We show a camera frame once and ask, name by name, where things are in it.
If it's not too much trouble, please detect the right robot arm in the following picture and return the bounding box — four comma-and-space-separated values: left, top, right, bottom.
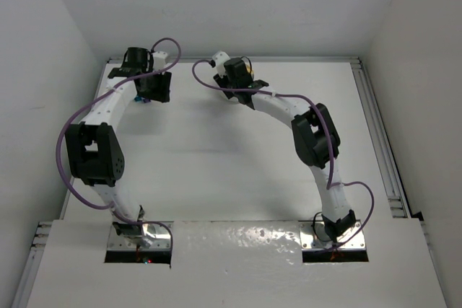
211, 51, 356, 242

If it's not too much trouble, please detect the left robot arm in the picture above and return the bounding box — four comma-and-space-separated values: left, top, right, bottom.
65, 48, 172, 248

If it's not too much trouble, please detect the white divided round container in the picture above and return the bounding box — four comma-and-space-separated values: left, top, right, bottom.
225, 63, 254, 101

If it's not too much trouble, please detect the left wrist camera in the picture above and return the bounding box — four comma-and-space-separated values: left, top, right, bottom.
152, 51, 170, 71

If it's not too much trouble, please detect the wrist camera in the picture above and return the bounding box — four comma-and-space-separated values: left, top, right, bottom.
152, 51, 170, 71
212, 51, 230, 76

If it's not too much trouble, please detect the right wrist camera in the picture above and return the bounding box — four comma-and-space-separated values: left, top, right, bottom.
212, 51, 230, 76

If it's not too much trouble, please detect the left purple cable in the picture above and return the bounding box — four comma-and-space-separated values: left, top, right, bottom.
56, 37, 181, 251

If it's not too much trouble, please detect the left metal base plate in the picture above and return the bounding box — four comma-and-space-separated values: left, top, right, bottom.
107, 222, 173, 251

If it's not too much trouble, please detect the metal base plate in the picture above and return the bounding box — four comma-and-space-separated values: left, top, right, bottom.
107, 222, 173, 251
299, 220, 368, 250

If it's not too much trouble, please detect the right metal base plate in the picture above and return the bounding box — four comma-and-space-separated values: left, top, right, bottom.
299, 220, 368, 250

